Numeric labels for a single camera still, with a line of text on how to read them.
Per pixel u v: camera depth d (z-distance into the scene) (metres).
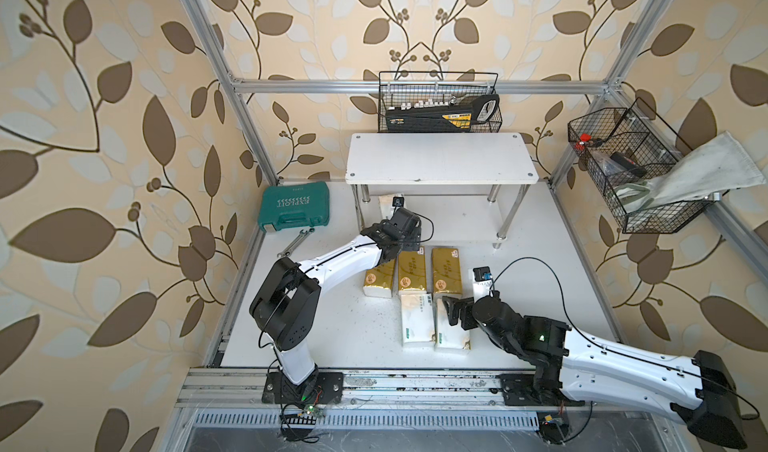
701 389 0.42
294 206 1.08
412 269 0.89
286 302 0.46
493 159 0.79
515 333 0.55
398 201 0.79
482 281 0.66
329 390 0.74
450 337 0.79
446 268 0.89
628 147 0.80
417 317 0.81
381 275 0.88
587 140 0.83
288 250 1.02
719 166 0.59
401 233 0.68
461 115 0.81
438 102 0.82
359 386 0.75
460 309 0.68
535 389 0.65
